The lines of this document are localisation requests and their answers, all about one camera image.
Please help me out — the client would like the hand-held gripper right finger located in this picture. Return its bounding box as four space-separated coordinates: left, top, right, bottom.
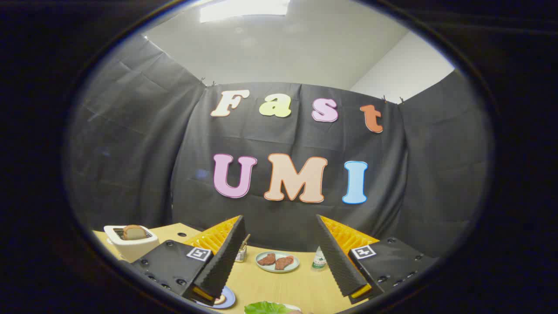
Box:
316 214 439 305

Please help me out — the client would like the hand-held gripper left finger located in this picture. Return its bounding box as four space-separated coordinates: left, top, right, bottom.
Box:
131 215 247 306

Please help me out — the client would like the green lettuce leaf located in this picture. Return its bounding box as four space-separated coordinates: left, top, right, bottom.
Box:
244 301 290 314

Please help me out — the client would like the toasted bread slice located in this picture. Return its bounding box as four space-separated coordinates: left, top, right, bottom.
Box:
122 225 149 240

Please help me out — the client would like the clear plastic water bottle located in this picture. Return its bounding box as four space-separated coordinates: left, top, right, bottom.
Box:
312 246 327 270

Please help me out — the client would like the blue plate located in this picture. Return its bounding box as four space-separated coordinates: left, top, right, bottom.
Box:
194 286 236 309

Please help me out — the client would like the light green plate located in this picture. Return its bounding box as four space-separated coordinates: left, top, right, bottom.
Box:
255 250 300 273

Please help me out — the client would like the white toaster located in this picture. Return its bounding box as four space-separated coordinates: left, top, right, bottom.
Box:
104 225 160 262

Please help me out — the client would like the black backdrop cloth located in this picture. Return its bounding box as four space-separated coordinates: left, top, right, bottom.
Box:
65 35 495 258

